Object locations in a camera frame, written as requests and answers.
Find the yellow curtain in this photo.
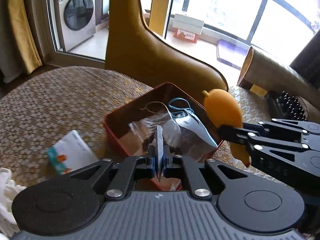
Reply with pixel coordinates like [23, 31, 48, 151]
[7, 0, 42, 74]

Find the white crumpled cloth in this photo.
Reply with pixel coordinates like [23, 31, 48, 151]
[0, 168, 26, 239]

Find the teal white tissue pack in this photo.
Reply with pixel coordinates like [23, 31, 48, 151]
[46, 130, 99, 175]

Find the white washing machine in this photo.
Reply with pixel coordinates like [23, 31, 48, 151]
[54, 0, 96, 52]

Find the pink white sachet packet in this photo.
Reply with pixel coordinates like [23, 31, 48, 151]
[154, 125, 164, 181]

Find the red metal box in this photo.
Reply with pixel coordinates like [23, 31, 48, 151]
[103, 81, 225, 192]

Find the cardboard tube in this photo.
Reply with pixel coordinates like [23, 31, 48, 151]
[238, 46, 319, 104]

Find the red white carton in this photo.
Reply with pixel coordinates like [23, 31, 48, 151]
[172, 14, 204, 43]

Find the clear plastic bag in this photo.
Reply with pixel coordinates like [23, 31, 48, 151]
[129, 111, 217, 161]

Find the orange plush toy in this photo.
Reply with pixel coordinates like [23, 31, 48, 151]
[202, 89, 251, 167]

